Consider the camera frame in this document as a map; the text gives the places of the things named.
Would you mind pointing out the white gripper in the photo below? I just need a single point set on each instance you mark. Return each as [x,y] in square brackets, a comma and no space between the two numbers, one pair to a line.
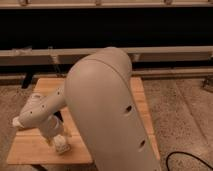
[52,127]

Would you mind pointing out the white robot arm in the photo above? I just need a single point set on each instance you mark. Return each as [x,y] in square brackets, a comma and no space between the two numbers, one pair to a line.
[98,94]

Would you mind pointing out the black rectangular object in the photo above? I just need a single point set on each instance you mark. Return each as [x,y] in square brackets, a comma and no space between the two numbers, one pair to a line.
[58,115]

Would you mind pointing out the wooden table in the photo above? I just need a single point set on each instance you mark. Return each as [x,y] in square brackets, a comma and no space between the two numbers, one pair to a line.
[29,147]

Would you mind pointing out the grey horizontal rail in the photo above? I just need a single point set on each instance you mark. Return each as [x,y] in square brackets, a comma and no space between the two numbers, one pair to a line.
[21,57]

